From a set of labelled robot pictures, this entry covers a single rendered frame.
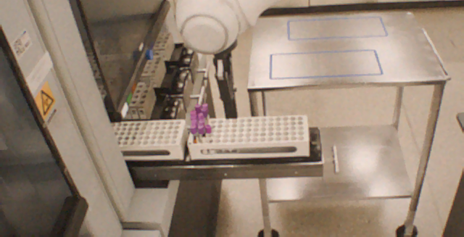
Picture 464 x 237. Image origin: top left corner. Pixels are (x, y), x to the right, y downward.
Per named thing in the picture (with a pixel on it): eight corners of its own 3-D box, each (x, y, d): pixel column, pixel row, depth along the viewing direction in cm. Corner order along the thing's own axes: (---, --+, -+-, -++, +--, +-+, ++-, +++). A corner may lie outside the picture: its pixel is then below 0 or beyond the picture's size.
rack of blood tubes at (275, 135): (191, 163, 115) (186, 145, 112) (196, 137, 123) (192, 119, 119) (309, 159, 112) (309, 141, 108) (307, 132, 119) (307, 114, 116)
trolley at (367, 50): (258, 246, 186) (236, 88, 136) (262, 168, 222) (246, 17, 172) (418, 242, 177) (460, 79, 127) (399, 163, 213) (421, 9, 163)
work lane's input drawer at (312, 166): (73, 185, 123) (61, 163, 117) (88, 152, 134) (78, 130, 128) (340, 182, 113) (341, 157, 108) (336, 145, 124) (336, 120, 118)
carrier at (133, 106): (143, 98, 137) (138, 82, 134) (149, 98, 137) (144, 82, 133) (133, 123, 128) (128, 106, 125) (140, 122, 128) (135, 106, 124)
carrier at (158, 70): (160, 70, 149) (156, 55, 145) (166, 69, 149) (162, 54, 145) (152, 91, 140) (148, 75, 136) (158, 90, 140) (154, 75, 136)
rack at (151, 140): (79, 164, 120) (71, 147, 116) (90, 139, 128) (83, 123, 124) (184, 163, 116) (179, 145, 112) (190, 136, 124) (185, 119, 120)
